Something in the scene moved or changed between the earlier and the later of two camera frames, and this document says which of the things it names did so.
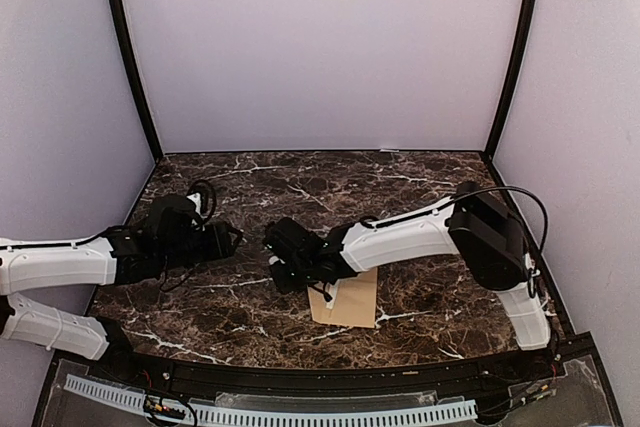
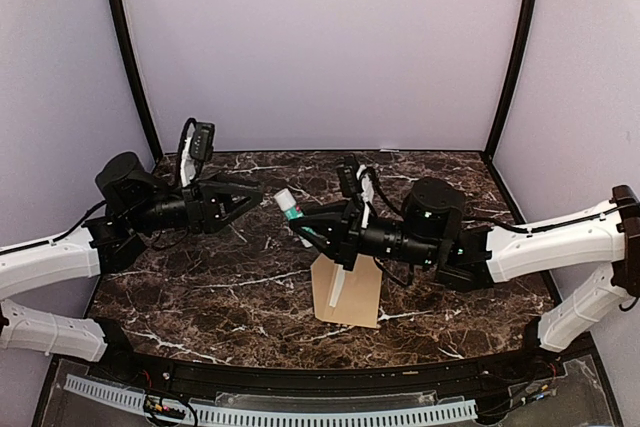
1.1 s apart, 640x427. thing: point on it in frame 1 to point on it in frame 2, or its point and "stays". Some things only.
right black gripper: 281,281 to 342,247
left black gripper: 219,246 to 202,205
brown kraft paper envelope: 355,302 stays
